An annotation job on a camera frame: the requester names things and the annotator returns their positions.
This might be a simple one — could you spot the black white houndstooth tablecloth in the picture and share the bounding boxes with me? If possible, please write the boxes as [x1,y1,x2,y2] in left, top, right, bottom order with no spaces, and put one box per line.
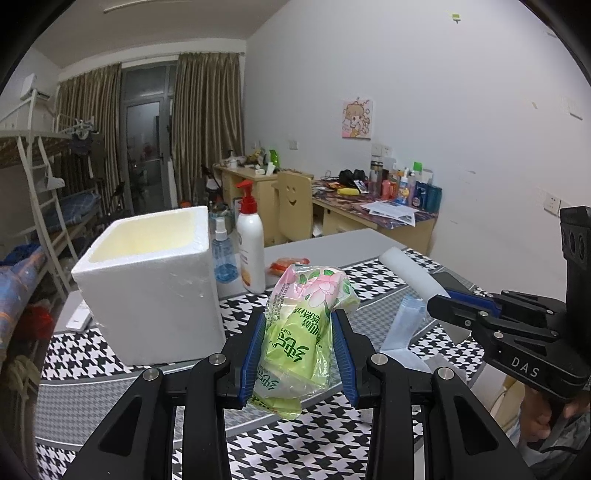
[34,251,509,480]

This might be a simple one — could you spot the printed paper sheets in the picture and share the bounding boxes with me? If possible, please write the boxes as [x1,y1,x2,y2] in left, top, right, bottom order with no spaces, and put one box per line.
[359,199,419,225]

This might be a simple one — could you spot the cartoon wall poster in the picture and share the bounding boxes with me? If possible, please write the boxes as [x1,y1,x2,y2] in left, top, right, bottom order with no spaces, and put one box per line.
[341,98,374,139]

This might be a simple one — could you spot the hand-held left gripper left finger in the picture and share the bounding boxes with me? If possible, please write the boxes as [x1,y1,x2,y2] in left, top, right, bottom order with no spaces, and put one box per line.
[62,310,269,480]

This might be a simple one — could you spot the white pump lotion bottle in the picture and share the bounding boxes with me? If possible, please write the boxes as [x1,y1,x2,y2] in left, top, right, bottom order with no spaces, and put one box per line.
[235,180,267,294]

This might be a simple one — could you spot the hanging clothes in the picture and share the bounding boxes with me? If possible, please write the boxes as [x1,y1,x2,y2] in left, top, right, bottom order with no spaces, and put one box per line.
[69,121,100,155]

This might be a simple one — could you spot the white flat object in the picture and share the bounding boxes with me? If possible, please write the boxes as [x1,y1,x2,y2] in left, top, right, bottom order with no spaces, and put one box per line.
[66,308,93,330]

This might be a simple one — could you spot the blue spray bottle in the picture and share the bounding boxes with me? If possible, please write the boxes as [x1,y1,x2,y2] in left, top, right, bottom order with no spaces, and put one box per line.
[211,217,238,282]

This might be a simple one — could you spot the wooden chair with smiley cutout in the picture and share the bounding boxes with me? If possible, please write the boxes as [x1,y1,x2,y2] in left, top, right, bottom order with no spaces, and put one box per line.
[271,171,314,243]

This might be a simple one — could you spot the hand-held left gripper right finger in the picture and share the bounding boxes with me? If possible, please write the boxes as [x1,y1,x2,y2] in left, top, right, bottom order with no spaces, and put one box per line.
[333,309,536,480]

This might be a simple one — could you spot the white metal bunk bed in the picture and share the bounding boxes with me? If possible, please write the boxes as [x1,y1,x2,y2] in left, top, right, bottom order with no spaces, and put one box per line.
[0,99,121,324]

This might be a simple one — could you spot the person's right hand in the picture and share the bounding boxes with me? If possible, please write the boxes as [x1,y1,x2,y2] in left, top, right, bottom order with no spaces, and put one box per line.
[521,387,551,437]

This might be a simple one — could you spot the white foam box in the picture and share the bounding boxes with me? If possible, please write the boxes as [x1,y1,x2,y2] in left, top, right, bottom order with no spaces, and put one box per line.
[71,205,227,365]

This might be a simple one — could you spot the black folding chair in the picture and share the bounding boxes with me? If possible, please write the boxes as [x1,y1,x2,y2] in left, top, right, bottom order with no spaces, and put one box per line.
[201,164,222,204]

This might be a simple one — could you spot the white air conditioner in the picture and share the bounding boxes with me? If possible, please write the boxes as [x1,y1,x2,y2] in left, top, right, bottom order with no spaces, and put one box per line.
[21,74,51,101]

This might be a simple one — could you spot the glass balcony door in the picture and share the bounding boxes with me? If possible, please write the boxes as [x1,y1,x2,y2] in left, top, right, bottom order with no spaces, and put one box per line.
[119,62,178,215]

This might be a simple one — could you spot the light wooden desk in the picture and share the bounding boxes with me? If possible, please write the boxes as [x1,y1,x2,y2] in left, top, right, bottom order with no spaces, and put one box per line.
[213,164,315,243]

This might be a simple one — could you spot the black smartphone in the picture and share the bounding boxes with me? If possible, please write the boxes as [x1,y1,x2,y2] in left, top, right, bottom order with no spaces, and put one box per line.
[434,271,478,296]

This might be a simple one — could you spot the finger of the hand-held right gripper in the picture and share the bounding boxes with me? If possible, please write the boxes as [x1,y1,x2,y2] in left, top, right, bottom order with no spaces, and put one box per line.
[447,290,568,319]
[427,295,559,343]

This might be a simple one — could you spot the blue patterned blanket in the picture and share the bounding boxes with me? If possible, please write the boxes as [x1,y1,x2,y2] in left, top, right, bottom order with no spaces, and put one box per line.
[0,251,49,342]

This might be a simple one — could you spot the red bag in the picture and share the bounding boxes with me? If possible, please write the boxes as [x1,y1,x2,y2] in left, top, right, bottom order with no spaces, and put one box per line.
[32,300,54,337]

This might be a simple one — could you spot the wooden desk with patterned cover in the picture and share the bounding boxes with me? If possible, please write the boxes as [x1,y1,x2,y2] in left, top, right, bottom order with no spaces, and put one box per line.
[311,182,437,257]

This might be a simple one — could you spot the clear plastic bag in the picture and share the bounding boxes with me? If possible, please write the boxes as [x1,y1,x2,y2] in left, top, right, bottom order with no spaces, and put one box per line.
[381,295,430,354]

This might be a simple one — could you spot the red snack packet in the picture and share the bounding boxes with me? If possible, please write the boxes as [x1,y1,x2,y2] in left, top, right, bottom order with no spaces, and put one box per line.
[269,257,309,276]

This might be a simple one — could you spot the brown curtain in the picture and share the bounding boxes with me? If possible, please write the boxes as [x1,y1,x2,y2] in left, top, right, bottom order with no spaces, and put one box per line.
[56,65,122,217]
[172,52,245,208]

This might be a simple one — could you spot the group of toiletry bottles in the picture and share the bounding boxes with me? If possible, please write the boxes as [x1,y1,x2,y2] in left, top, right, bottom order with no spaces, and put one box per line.
[369,159,443,213]

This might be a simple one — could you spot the green tissue packet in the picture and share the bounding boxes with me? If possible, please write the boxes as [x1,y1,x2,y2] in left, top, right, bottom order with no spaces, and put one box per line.
[246,263,361,421]

